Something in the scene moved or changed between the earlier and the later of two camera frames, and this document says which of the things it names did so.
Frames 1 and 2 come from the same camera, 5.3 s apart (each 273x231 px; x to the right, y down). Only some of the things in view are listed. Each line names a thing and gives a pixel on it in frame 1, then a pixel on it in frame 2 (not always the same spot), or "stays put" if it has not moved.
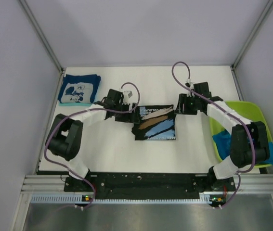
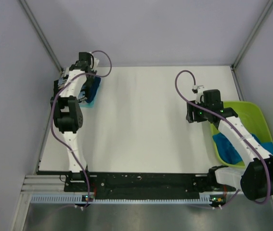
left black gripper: [131, 117] → [88, 82]
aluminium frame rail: [41, 184] stays put
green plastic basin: [250, 110] stays put
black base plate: [149, 185] stays put
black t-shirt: [156, 122] → [58, 84]
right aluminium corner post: [255, 30] stays put
